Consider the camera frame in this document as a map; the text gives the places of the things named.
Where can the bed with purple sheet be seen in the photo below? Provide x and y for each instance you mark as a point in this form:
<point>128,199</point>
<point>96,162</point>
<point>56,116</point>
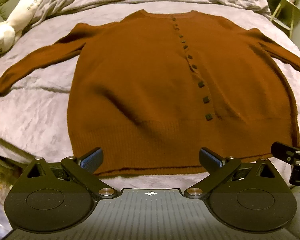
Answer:
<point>37,110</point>

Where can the brown buttoned cardigan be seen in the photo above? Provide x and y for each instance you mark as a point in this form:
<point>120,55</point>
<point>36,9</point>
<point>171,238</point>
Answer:
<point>150,85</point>

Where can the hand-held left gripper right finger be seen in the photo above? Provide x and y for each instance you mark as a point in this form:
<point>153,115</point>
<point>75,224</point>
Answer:
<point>212,160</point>

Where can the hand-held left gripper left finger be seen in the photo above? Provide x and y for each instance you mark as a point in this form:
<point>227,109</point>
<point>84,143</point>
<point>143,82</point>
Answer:
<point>92,160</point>

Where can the yellow side table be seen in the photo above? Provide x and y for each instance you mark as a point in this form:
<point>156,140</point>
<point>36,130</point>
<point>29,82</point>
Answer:
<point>287,10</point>

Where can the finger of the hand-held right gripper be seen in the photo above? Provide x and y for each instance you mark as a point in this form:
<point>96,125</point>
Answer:
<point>287,153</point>

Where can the white plush rabbit toy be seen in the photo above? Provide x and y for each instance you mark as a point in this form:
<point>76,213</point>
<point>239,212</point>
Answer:
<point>5,34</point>

